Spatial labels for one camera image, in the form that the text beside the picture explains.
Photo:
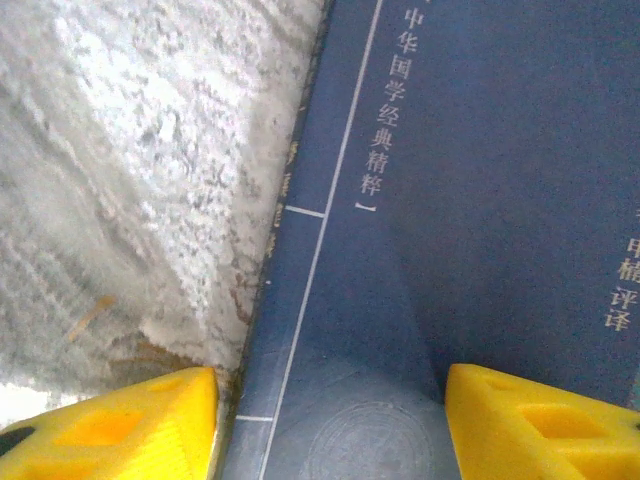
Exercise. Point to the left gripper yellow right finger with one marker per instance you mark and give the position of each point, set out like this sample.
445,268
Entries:
540,430

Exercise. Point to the dark blue book yellow label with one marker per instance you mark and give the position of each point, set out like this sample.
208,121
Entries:
475,200

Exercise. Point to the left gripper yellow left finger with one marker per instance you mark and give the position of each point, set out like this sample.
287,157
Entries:
125,430

